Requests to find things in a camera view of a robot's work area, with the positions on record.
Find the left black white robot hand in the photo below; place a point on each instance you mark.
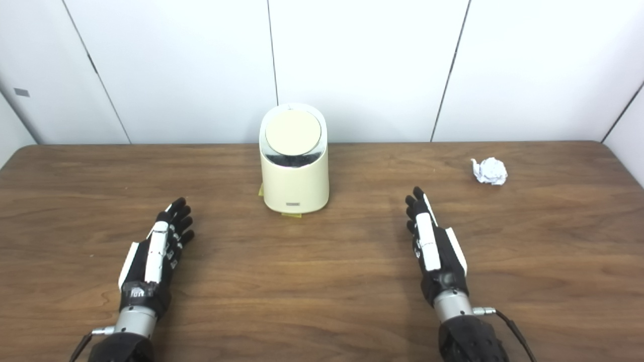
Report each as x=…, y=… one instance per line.
x=156, y=251

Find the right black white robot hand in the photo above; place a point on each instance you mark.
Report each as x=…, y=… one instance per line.
x=430, y=249

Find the white paper ball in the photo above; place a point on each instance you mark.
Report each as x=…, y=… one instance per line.
x=490, y=171

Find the cream-colored bin body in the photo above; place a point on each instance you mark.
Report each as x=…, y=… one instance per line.
x=296, y=186

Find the round cream bin lid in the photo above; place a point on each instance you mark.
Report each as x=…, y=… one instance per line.
x=293, y=132

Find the small grey wall label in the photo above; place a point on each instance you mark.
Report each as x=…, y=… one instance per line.
x=21, y=92

